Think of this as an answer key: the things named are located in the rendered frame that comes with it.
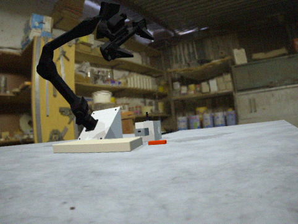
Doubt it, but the beige flat tray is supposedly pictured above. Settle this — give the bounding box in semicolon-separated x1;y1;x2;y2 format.
53;137;143;153

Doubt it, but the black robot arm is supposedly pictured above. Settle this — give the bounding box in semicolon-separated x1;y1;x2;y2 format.
36;1;128;132

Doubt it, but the orange-red flat bar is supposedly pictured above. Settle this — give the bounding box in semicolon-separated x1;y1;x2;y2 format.
148;140;167;145

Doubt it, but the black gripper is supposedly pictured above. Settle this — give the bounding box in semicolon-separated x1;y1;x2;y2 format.
100;17;154;61

